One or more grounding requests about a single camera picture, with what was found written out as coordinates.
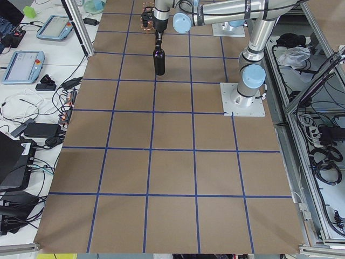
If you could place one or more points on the black laptop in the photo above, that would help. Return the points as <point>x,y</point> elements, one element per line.
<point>16,158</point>

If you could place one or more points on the dark wine bottle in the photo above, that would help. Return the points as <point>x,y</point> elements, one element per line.
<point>159,61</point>

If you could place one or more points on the blue teach pendant upper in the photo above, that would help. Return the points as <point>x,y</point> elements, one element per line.
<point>56,28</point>

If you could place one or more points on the green cube object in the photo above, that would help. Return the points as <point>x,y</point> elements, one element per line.
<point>29,12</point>

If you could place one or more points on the black power brick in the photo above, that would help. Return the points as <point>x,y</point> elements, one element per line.
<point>41,130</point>

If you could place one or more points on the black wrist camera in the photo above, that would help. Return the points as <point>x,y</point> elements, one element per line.
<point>147,17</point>

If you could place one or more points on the black small device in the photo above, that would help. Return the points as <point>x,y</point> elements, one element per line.
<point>46,84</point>

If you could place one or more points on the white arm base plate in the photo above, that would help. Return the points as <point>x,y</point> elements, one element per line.
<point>236,105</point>
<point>226,30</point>

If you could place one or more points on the aluminium frame post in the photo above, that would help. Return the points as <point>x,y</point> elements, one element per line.
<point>76,19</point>

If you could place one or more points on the copper wire wine basket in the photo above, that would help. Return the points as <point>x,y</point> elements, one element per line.
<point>145,4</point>

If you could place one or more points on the blue teach pendant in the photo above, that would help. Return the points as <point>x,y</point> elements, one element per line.
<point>24,67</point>
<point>56,28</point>

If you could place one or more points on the blue teach pendant lower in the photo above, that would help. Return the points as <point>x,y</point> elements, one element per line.
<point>24,67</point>

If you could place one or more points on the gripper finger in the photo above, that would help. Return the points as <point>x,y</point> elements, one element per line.
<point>158,39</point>

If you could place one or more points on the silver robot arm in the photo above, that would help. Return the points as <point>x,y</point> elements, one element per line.
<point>264,13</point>

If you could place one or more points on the crumpled white cloth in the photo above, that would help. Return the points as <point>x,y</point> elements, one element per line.
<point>294,57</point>

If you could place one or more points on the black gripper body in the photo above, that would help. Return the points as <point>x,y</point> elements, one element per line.
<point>159,25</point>

